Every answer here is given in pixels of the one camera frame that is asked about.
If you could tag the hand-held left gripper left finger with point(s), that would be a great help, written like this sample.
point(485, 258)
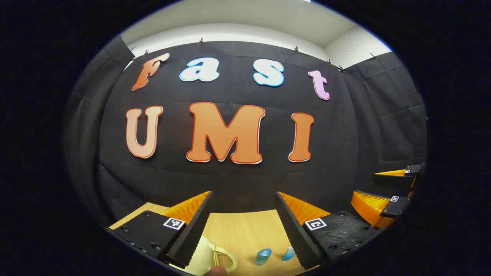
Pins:
point(191, 230)

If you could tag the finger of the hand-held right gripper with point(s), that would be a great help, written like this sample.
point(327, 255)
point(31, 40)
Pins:
point(395, 207)
point(395, 181)

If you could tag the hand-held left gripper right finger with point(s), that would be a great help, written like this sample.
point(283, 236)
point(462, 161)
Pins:
point(295, 234)

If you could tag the pale yellow suitcase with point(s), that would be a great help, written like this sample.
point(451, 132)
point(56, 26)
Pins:
point(203, 255)

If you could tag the blue skin care bottle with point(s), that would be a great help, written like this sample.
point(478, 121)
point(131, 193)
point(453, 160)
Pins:
point(263, 257)

